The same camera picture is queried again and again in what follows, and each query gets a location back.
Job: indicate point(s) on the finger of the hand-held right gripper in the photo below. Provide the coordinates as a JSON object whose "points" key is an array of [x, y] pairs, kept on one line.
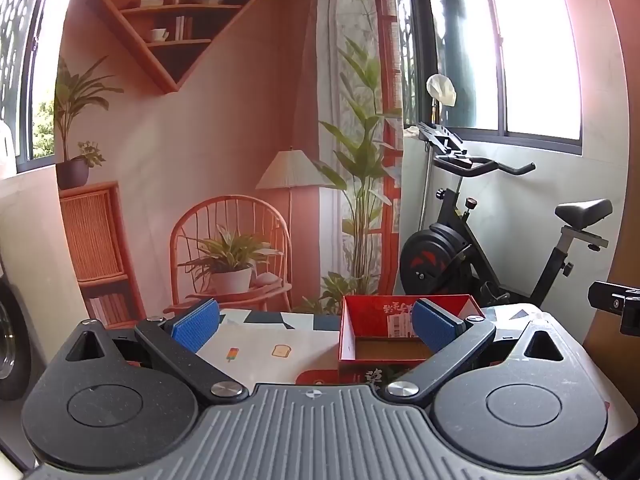
{"points": [[607, 299]]}

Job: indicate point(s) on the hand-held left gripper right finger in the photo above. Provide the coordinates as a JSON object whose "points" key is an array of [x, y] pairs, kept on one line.
{"points": [[433, 326]]}

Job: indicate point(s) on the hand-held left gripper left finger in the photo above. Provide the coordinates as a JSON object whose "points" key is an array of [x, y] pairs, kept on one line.
{"points": [[196, 326]]}

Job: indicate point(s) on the red strawberry print cardboard box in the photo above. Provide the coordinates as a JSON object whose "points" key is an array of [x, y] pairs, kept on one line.
{"points": [[380, 352]]}

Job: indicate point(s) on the white cartoon print tablecloth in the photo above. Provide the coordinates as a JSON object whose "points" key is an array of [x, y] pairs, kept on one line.
{"points": [[260, 342]]}

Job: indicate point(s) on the black exercise bike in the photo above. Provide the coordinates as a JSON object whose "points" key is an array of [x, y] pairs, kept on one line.
{"points": [[450, 245]]}

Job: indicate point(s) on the wooden door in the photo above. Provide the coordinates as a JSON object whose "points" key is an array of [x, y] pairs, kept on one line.
{"points": [[631, 200]]}

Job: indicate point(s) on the metal pole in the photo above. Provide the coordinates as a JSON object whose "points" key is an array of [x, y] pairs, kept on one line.
{"points": [[429, 180]]}

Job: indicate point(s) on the washing machine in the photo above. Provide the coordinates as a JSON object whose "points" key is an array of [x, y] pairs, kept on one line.
{"points": [[12, 340]]}

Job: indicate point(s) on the white cloth on pole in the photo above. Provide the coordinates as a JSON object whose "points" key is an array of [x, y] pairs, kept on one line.
{"points": [[443, 90]]}

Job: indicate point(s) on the white container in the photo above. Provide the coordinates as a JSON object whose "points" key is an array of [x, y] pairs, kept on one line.
{"points": [[5, 150]]}

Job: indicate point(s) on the dark framed window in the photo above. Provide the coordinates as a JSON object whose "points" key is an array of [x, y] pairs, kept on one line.
{"points": [[530, 50]]}

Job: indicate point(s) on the lattice grille window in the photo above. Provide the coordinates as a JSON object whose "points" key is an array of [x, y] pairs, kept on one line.
{"points": [[25, 60]]}

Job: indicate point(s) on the printed room scene wall tapestry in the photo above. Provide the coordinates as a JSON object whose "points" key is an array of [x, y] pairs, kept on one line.
{"points": [[210, 150]]}

